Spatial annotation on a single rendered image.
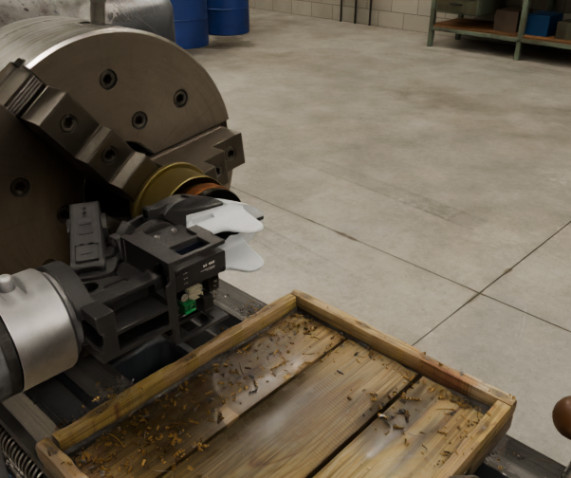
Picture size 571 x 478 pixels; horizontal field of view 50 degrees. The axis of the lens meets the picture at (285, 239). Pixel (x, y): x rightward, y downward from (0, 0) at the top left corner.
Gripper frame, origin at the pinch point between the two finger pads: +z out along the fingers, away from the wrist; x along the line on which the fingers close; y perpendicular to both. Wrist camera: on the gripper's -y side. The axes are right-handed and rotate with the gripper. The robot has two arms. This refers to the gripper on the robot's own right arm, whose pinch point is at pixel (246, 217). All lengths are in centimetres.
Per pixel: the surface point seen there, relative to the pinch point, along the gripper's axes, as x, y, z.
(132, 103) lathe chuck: 8.4, -14.9, -1.6
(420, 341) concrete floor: -106, -48, 123
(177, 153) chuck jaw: 2.7, -13.0, 2.1
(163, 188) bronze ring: 3.4, -4.6, -5.7
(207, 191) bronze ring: 3.5, -1.0, -3.6
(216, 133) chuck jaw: 3.5, -13.4, 7.9
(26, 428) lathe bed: -24.0, -15.8, -18.8
